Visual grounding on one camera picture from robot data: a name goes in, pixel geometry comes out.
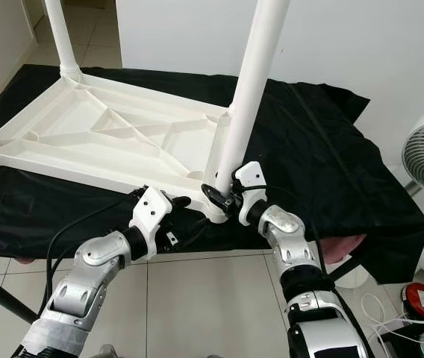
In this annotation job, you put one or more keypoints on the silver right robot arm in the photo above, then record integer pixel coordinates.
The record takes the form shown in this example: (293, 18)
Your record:
(294, 253)

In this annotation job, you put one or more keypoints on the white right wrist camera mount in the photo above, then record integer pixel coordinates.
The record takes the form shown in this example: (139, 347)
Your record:
(251, 188)

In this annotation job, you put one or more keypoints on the red round floor device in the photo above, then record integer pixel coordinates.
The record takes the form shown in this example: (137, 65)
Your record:
(422, 300)

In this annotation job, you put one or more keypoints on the grey left robot foot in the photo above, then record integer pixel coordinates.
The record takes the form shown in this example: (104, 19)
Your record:
(107, 351)

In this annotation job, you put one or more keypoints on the pink cloth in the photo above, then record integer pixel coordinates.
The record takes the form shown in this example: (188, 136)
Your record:
(345, 247)

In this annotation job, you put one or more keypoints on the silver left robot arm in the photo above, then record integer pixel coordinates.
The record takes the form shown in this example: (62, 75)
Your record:
(85, 291)

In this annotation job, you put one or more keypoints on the black floor box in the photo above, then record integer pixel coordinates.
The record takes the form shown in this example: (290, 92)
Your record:
(417, 343)

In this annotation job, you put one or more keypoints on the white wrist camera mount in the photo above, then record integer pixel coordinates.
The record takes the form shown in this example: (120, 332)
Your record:
(152, 216)
(251, 188)

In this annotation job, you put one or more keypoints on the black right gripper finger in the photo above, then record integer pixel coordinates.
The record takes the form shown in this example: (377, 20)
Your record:
(215, 200)

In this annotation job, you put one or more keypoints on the black table cloth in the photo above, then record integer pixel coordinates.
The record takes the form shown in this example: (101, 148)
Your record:
(339, 164)

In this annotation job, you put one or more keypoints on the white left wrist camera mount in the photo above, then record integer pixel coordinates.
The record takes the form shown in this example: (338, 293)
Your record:
(152, 216)

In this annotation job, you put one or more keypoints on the white plastic children table top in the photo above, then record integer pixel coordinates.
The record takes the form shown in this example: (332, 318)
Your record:
(92, 142)

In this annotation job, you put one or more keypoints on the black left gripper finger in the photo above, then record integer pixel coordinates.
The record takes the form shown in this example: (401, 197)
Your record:
(195, 231)
(181, 201)

